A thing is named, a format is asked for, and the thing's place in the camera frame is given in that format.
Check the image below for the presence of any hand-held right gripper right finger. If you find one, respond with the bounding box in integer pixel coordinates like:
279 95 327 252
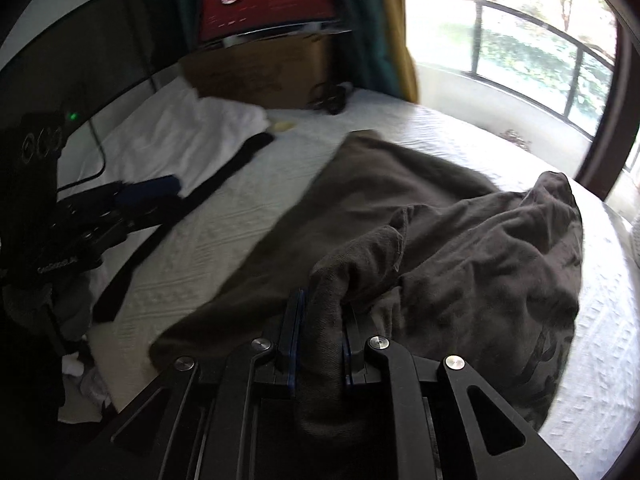
340 305 581 480

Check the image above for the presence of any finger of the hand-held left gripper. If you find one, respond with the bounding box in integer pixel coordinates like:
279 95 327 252
107 175 182 211

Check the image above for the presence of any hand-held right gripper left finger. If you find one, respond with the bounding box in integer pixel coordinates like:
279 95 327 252
107 287 306 480

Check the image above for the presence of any dark grey t-shirt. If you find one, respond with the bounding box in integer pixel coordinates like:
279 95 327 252
150 130 586 441

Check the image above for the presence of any black fabric band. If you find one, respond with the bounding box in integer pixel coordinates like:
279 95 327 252
92 132 277 325

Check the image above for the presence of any white pillow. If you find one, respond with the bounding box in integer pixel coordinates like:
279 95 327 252
55 77 273 201

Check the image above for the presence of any white quilted bed cover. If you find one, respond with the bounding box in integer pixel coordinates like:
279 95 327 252
90 85 640 480

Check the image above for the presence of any grey cloth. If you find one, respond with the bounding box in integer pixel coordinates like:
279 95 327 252
47 275 98 346

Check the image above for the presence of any black padded headboard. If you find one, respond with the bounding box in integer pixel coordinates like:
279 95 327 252
0 0 198 171

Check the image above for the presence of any brown cardboard box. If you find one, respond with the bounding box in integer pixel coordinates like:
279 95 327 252
179 35 333 108

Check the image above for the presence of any white cloth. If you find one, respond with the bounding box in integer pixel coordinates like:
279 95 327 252
62 352 113 408

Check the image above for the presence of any tablet with red screen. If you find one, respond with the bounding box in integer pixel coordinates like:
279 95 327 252
195 0 353 51

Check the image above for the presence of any yellow curtain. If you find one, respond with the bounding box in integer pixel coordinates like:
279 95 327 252
372 0 421 103

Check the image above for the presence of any black balcony railing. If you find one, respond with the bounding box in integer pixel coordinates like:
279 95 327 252
467 0 618 136

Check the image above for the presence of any thin black cable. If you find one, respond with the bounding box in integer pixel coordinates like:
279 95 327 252
54 115 108 193

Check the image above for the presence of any coiled black cable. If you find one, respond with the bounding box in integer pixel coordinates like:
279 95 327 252
307 80 351 115

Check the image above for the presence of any dark sliding door frame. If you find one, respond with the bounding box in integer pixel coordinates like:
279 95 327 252
575 0 640 201

